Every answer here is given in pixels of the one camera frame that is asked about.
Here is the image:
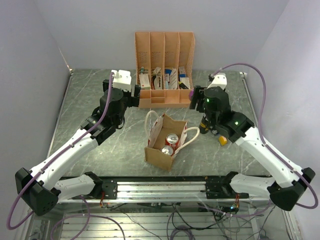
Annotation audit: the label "aluminium frame rail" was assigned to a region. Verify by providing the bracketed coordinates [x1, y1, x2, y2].
[57, 178, 273, 203]

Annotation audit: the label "white red box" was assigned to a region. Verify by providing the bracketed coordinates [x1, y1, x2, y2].
[139, 74, 151, 90]

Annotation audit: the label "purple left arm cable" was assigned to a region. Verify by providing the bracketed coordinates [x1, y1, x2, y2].
[6, 72, 116, 230]

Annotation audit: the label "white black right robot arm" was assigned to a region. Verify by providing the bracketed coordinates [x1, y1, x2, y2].
[189, 86, 316, 211]

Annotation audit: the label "white box black item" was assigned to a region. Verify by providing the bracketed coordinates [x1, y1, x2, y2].
[178, 66, 191, 90]

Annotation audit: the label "small yellow block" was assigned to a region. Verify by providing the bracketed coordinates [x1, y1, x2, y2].
[218, 135, 228, 146]

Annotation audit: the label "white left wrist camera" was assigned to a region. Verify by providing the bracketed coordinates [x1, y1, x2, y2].
[111, 70, 132, 92]

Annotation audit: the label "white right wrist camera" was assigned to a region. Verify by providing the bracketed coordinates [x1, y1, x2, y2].
[207, 72, 227, 90]

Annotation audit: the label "purple soda can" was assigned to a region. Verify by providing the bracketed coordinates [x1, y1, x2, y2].
[188, 89, 194, 101]

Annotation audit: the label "white blue packet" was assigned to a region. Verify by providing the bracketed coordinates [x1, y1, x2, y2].
[164, 68, 178, 90]

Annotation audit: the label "red cola can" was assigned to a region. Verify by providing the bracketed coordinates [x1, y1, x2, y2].
[165, 133, 179, 151]

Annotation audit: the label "black yellow beverage can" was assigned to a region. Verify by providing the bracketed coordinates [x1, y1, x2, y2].
[198, 114, 213, 135]

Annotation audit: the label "loose cables under table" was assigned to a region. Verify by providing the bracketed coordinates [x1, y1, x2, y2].
[49, 199, 276, 240]

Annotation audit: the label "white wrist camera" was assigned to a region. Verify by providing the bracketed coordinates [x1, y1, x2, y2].
[111, 70, 132, 92]
[207, 72, 227, 90]

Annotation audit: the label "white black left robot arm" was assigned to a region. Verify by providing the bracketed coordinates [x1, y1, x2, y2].
[15, 79, 141, 216]

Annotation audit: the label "orange plastic file organizer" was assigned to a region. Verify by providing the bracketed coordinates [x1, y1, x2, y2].
[134, 31, 196, 108]

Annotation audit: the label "silver top red can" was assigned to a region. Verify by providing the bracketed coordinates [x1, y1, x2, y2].
[161, 145, 174, 156]

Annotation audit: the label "brown canvas bag white handles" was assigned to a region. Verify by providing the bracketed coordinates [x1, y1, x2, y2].
[144, 110, 200, 172]

